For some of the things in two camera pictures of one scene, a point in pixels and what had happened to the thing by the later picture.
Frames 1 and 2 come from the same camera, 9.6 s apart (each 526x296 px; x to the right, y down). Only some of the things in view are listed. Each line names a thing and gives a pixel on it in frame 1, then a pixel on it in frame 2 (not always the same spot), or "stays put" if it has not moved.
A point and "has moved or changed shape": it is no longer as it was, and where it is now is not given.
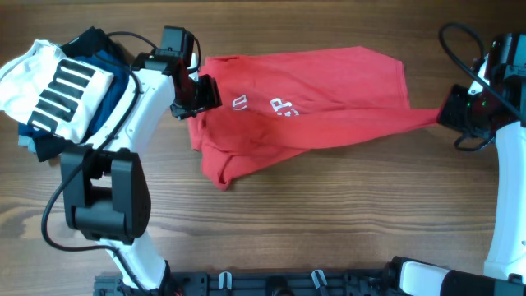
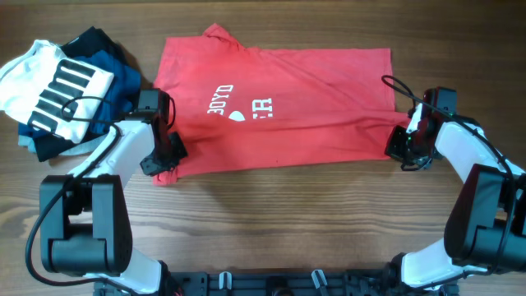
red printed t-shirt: [274, 104] has moved or changed shape
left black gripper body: [202, 95] to [168, 153]
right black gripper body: [461, 111] to [404, 147]
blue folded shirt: [102, 61] stays put
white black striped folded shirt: [46, 92] stays put
